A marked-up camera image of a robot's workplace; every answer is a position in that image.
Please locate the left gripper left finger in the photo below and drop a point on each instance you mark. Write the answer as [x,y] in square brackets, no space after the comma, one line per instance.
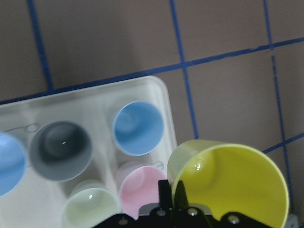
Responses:
[165,199]

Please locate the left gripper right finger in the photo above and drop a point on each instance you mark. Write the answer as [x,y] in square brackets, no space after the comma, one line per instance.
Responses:
[180,198]

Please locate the yellow plastic cup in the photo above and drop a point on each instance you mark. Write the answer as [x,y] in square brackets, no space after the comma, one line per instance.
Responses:
[228,177]

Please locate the pink plastic cup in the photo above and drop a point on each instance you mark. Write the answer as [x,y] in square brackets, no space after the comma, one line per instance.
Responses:
[137,186]

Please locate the blue plastic cup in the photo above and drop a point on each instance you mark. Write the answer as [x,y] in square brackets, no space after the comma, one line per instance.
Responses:
[137,128]
[13,163]

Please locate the light green plastic cup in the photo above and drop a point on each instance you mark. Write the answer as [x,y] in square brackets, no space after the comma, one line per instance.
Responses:
[89,204]

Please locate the grey plastic cup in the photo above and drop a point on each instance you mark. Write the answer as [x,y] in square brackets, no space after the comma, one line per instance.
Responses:
[61,151]

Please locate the white plastic tray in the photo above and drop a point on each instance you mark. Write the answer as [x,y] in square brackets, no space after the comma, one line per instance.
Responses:
[37,202]

